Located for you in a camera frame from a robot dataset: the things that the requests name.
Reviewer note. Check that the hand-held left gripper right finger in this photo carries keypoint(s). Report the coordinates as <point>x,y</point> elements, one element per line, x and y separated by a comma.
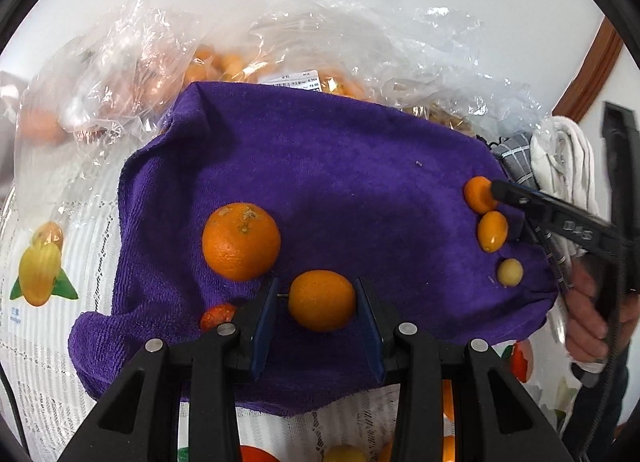
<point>370,327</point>

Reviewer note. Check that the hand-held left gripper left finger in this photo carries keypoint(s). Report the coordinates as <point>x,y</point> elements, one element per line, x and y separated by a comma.
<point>262,327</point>

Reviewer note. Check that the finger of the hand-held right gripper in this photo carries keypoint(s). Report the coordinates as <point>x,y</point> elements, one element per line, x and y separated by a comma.
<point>560,222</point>
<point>625,167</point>

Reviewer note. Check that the small reddish orange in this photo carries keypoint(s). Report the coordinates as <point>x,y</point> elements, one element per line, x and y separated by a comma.
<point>216,317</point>

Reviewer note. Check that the medium smooth orange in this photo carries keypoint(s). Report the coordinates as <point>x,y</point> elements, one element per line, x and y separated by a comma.
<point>322,302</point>

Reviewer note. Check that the oval kumquat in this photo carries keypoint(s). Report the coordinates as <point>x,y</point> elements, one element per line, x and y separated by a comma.
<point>492,231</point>

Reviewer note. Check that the small yellow round fruit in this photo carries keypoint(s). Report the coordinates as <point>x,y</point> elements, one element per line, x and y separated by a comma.
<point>345,454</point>
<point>510,272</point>

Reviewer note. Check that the small round orange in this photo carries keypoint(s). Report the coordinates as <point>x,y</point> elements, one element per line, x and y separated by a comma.
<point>477,194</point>

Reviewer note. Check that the large round orange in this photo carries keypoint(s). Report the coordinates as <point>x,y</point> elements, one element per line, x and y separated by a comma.
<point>240,242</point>

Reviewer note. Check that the person's right hand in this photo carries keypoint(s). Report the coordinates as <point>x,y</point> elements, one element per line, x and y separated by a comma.
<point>582,312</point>

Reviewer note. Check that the white striped towel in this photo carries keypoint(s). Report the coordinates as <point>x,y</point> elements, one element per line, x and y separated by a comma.
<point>575,157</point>

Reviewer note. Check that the grey checked cloth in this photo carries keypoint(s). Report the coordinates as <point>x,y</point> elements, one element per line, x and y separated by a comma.
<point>517,155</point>

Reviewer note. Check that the person's dark clothing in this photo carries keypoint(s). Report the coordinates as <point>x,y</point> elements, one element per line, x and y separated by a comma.
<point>620,402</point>

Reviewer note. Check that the purple towel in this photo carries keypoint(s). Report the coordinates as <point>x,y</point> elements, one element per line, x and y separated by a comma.
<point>350,167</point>

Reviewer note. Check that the clear bag of nuts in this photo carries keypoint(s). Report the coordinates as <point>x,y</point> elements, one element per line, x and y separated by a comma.
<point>450,92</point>

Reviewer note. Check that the clear bag with white label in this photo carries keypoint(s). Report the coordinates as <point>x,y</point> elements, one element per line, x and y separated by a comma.
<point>300,32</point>

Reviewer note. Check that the clear bag of oranges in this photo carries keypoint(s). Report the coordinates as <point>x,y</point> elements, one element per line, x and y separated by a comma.
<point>100,72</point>

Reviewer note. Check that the brown wooden door frame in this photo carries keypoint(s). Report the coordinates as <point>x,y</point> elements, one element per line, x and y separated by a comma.
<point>595,67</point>

